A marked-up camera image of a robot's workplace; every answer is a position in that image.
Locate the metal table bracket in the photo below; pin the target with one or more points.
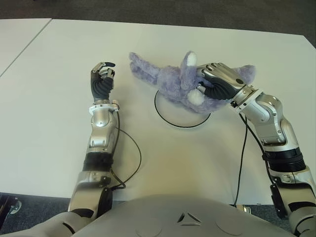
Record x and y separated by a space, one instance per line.
247 209

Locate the grey robot torso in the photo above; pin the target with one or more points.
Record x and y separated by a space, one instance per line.
185 217

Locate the purple plush bunny doll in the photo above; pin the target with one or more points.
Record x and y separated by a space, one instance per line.
170 79

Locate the left robot hand black silver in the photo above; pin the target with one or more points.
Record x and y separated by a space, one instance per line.
100 86

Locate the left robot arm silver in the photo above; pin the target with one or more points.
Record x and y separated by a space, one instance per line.
100 128

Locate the metal table caster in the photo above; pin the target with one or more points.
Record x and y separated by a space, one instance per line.
15 208

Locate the white plate with black rim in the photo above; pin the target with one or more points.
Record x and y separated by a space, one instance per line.
182 118

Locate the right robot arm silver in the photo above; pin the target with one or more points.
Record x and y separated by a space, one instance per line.
271 118

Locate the right robot hand black silver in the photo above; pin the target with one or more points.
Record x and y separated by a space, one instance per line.
227 81

